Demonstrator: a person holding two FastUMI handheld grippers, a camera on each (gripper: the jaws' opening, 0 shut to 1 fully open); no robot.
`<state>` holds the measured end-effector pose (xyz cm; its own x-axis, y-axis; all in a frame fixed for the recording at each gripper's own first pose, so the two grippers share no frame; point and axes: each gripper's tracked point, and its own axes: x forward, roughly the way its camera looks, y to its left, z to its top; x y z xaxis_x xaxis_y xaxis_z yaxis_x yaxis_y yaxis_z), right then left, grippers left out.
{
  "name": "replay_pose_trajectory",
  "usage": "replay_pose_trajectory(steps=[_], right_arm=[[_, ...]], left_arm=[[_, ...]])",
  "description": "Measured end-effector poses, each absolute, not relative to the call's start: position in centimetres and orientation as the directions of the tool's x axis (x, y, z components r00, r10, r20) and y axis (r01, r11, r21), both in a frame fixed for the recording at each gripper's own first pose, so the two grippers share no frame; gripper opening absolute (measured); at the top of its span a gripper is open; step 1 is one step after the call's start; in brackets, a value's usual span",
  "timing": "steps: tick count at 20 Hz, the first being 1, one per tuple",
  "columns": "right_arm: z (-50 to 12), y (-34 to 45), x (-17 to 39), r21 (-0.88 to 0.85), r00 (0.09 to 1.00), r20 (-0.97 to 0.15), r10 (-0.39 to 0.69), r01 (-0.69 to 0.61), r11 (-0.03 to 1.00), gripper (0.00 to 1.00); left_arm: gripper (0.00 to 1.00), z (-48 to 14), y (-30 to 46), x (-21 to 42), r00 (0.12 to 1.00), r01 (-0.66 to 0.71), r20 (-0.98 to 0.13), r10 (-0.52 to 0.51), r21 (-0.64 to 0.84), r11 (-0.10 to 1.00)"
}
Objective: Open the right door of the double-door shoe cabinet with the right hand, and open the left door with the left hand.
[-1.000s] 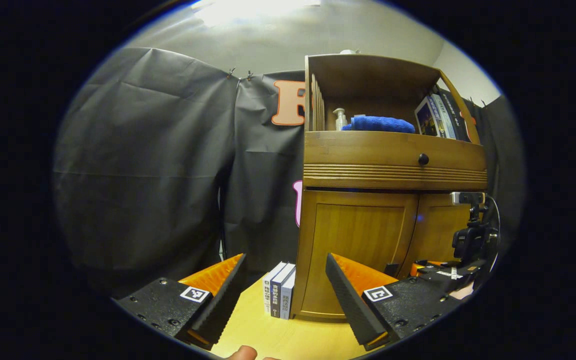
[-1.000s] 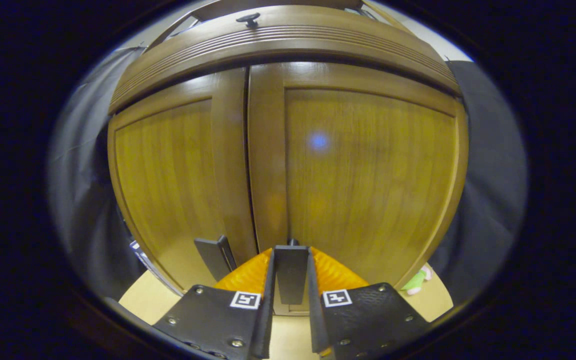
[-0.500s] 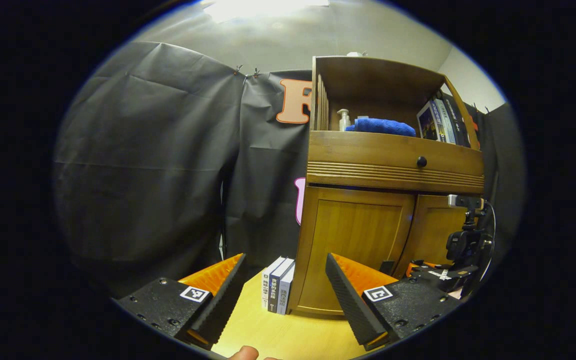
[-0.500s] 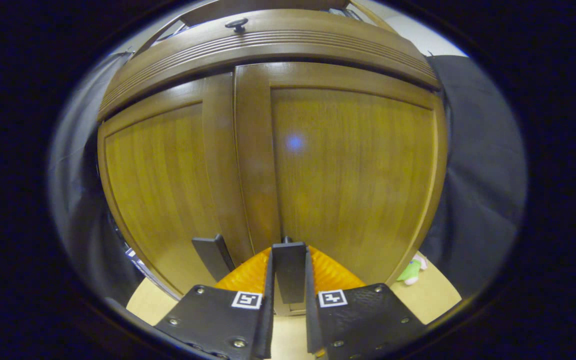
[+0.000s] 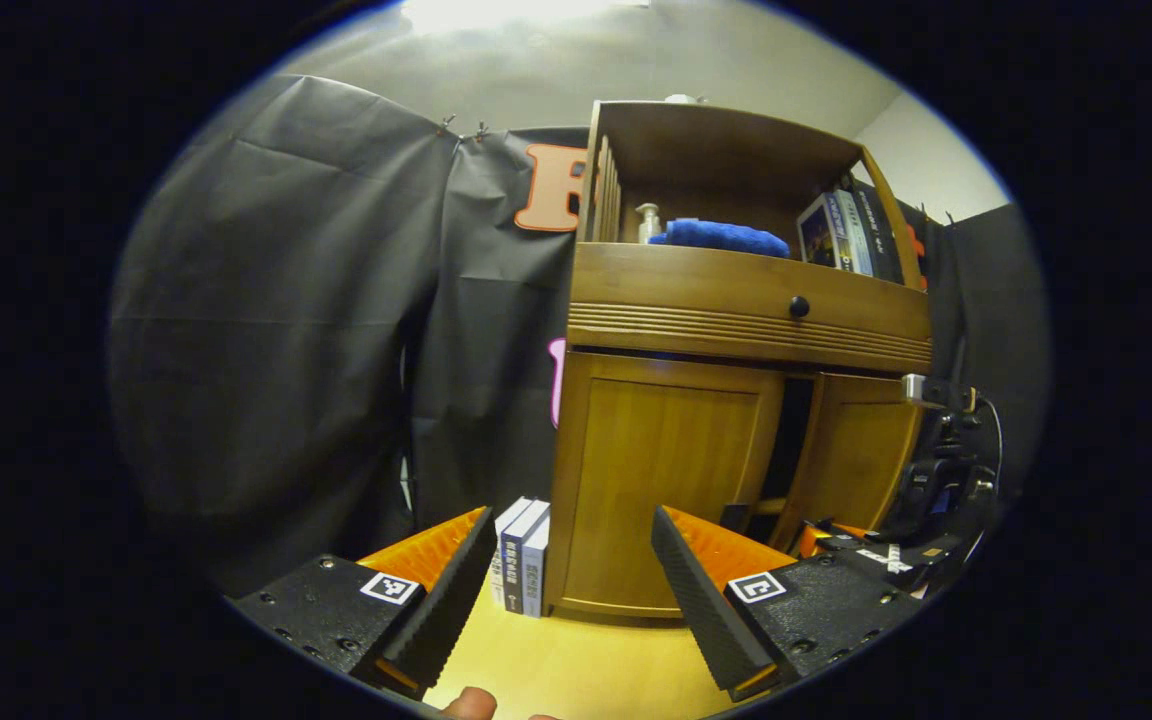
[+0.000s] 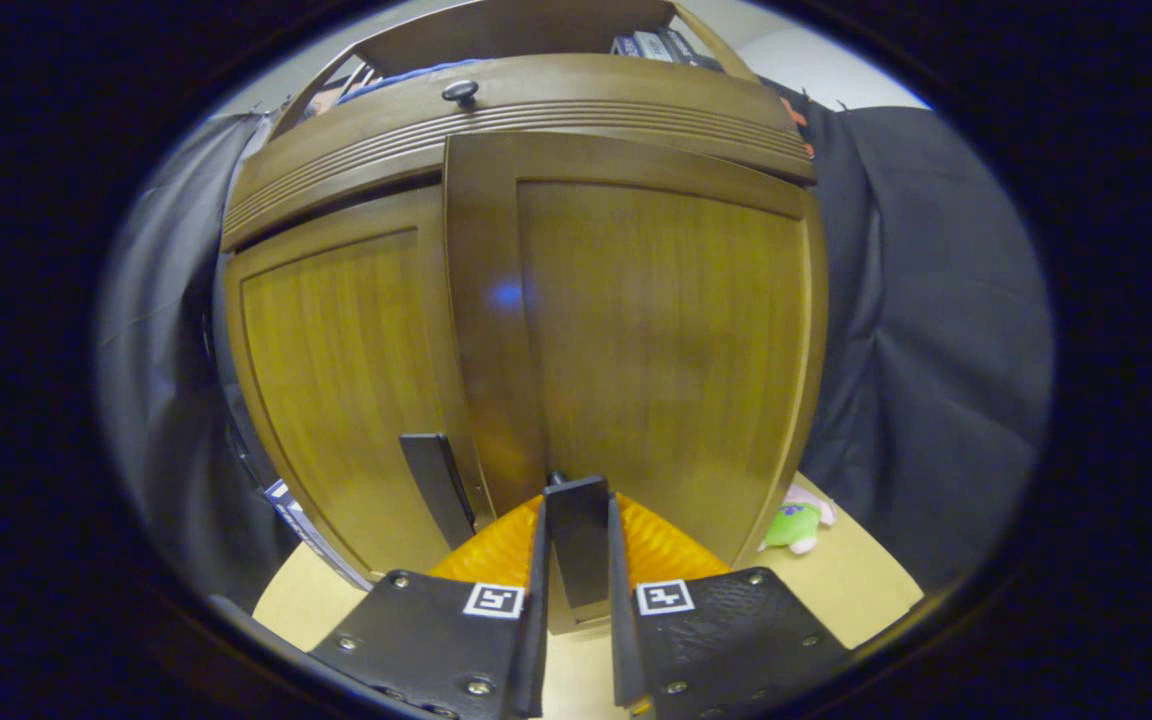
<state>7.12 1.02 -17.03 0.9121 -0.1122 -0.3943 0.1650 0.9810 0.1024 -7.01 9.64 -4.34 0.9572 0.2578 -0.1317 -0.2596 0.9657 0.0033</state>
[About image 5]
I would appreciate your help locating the clear pump bottle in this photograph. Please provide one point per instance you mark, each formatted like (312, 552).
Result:
(648, 225)

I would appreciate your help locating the wooden drawer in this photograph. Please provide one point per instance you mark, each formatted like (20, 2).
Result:
(696, 300)

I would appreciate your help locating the small white object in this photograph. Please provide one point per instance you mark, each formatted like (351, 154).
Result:
(684, 99)

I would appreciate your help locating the white spine book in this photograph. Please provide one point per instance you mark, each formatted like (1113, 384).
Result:
(503, 560)

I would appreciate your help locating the blue towel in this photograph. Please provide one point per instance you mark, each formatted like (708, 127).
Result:
(721, 238)

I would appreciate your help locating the pale grey spine book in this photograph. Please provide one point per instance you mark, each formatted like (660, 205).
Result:
(537, 570)

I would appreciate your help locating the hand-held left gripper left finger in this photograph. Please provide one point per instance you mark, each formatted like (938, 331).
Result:
(448, 600)

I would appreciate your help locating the black spine book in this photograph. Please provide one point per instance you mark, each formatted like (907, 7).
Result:
(881, 235)

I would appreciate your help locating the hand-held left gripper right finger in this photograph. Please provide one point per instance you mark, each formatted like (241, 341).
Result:
(701, 605)

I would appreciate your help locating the wooden double-door shoe cabinet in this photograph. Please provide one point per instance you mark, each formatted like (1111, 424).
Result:
(716, 150)

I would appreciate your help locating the wooden shoe cabinet door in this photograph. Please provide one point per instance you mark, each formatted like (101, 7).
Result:
(656, 480)
(856, 450)

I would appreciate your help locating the dark blue spine book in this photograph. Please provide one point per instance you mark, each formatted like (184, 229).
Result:
(518, 565)

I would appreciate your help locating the black backdrop cloth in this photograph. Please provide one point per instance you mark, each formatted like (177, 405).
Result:
(286, 350)

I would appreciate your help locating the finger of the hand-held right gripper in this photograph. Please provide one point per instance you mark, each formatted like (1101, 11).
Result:
(866, 565)

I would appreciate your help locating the black round drawer knob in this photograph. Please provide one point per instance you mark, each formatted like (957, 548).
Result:
(799, 307)

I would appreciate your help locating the light blue spine book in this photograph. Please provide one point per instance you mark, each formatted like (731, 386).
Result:
(851, 232)

